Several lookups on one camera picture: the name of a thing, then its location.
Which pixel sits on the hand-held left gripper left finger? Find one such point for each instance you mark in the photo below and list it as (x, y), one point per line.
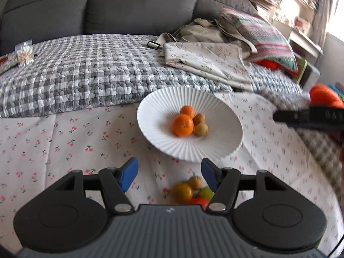
(130, 173)

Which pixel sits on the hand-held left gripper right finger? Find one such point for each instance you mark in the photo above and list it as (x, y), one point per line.
(209, 174)

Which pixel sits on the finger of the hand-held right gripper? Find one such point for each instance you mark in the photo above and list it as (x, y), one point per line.
(301, 116)

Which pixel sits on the white ribbed plate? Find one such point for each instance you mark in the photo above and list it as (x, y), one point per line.
(161, 118)

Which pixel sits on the brown longan fruit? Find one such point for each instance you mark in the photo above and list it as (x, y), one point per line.
(201, 130)
(199, 118)
(196, 182)

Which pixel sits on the green fruit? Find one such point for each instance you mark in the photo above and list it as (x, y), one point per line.
(205, 193)

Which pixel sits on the red-orange fruit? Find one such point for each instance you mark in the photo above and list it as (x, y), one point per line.
(199, 202)

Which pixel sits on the yellowish orange mandarin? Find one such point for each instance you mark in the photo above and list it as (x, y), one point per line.
(182, 192)

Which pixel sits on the green book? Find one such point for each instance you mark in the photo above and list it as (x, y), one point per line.
(300, 70)

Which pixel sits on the large orange mandarin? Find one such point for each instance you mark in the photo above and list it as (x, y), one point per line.
(182, 125)

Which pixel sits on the orange soft item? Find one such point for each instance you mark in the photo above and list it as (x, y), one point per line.
(267, 64)

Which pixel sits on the small orange mandarin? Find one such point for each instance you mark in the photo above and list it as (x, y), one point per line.
(187, 110)

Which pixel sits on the cherry print cloth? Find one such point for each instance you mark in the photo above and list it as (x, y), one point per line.
(53, 139)

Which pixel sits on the striped knitted pillow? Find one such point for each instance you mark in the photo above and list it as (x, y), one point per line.
(258, 37)

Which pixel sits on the white shelf unit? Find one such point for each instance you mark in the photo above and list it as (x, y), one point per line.
(298, 18)

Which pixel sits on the folded floral cloth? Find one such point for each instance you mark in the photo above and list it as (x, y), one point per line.
(209, 59)

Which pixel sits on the grey curtain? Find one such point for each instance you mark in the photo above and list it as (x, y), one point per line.
(323, 8)

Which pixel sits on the grey checkered quilt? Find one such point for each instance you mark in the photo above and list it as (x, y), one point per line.
(80, 72)

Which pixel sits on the stack of newspapers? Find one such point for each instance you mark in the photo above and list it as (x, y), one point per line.
(262, 0)

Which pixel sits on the beige canvas bag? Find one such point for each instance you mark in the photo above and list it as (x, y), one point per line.
(200, 31)

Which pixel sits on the red flat packet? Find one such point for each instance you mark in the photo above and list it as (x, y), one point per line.
(6, 63)

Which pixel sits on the grey fabric sofa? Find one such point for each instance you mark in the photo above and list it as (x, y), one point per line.
(134, 5)

